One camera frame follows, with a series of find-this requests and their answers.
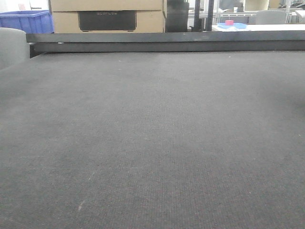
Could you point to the black conveyor belt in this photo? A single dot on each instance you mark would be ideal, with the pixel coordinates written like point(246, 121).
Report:
point(195, 140)

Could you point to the lower cardboard box black print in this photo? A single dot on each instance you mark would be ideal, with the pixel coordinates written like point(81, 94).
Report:
point(146, 22)

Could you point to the upper cardboard box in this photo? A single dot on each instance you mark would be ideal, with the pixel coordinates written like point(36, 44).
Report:
point(90, 5)

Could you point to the black cabinet background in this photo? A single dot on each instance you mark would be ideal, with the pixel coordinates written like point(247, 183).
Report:
point(177, 16)

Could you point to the red tape roll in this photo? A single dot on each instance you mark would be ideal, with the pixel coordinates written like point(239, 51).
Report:
point(229, 22)

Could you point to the blue tray on table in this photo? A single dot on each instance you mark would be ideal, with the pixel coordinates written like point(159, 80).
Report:
point(235, 25)

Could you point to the white table background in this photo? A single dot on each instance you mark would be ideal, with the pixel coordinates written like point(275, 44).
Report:
point(268, 27)

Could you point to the grey office chair background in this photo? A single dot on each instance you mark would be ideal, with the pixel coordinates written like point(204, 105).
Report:
point(264, 17)

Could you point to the blue plastic crate background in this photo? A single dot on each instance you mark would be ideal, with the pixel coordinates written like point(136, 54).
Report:
point(29, 21)

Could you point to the black conveyor end rail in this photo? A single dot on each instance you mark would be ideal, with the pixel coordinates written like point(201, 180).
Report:
point(209, 41)

